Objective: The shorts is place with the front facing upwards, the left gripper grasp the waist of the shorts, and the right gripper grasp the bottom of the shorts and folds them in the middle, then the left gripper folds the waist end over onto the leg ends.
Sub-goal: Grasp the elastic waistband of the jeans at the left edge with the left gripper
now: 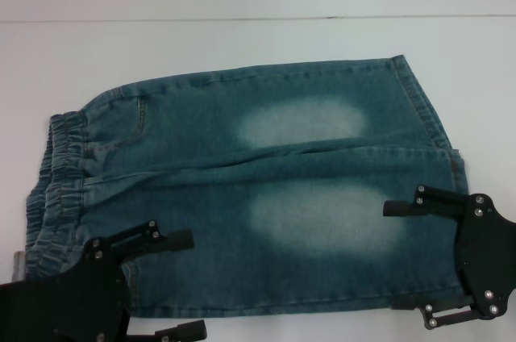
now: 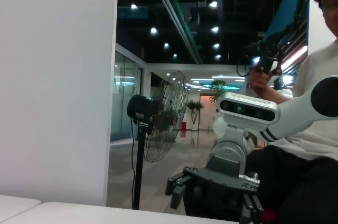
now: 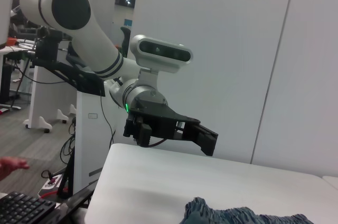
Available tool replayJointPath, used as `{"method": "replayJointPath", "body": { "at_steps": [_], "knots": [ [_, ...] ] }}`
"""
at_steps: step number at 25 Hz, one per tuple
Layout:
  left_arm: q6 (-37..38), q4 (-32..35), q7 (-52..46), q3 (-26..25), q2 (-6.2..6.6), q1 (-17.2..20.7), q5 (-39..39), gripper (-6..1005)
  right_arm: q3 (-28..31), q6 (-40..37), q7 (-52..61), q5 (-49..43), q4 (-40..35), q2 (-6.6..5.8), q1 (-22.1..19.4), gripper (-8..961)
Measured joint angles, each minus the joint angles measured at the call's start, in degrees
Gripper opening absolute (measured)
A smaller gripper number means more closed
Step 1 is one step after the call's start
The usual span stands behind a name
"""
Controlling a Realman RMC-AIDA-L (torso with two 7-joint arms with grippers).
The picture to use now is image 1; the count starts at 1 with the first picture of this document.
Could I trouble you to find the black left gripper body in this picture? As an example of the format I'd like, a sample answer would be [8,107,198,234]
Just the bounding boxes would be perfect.
[0,236,135,342]

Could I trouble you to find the blue denim shorts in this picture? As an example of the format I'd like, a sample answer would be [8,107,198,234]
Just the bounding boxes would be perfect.
[24,54,468,318]

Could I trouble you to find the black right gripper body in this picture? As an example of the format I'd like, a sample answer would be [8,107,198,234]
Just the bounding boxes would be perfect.
[455,192,516,327]

